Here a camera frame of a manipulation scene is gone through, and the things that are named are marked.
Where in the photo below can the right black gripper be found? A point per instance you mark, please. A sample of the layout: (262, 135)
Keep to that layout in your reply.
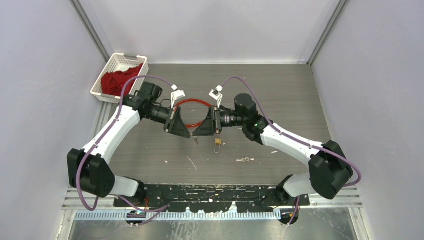
(212, 123)

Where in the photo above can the red cable lock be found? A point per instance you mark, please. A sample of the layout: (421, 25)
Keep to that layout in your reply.
(194, 100)

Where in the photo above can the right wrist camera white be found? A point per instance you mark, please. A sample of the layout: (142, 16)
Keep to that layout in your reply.
(217, 95)

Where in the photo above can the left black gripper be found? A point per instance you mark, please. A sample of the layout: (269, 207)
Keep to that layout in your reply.
(174, 124)

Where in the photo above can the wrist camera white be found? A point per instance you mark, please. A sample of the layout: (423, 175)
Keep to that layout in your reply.
(217, 95)
(176, 95)

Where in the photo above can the brass padlock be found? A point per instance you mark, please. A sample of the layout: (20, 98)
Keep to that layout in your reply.
(217, 145)

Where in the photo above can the white plastic perforated basket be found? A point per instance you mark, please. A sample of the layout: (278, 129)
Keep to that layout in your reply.
(118, 62)

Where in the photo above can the red cloth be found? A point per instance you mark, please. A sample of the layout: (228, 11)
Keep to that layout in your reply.
(112, 83)

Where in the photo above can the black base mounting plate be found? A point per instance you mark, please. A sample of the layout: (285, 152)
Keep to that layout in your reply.
(155, 196)

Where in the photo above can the small silver key bunch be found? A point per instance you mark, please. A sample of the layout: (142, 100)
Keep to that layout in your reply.
(245, 159)

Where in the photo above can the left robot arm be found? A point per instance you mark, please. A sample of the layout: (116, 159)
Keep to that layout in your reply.
(88, 168)

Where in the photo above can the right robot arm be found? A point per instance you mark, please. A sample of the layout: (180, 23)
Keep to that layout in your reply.
(327, 172)

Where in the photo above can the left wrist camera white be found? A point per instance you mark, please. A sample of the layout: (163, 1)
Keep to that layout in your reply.
(176, 95)

